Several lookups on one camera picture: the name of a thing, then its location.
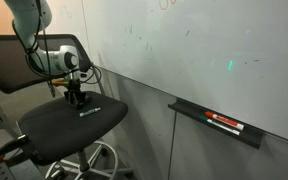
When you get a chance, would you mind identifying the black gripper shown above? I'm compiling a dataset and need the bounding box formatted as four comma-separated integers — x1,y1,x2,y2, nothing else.
64,79,86,106

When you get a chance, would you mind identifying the black whiteboard eraser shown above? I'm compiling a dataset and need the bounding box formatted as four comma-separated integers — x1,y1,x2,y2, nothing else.
76,95,92,109

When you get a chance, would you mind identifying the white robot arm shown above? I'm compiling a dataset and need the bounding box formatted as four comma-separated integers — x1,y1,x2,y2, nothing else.
4,0,85,108

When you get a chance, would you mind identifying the green marker on chair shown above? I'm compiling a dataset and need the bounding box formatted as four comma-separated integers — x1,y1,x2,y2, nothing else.
79,107,101,117

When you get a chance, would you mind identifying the black mesh office chair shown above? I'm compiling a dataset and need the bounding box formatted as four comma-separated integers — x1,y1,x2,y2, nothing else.
0,35,128,180

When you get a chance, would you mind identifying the black orange clamp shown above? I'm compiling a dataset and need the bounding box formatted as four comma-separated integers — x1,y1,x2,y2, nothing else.
0,135,30,163

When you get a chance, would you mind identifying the green whiteboard marker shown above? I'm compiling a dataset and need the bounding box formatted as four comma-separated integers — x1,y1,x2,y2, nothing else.
198,116,240,136

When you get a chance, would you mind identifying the red whiteboard marker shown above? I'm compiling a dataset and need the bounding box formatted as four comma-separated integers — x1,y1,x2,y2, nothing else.
205,111,244,130

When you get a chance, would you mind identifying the large white whiteboard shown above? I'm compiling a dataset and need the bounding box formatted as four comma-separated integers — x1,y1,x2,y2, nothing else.
47,0,288,146

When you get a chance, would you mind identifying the black marker tray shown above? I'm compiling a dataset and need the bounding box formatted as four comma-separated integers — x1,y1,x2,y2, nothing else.
168,98,264,149

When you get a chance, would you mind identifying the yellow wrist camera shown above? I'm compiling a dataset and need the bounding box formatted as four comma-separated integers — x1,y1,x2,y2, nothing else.
51,78,70,87

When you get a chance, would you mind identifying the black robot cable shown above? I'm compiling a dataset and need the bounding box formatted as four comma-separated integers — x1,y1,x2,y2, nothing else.
11,0,103,98

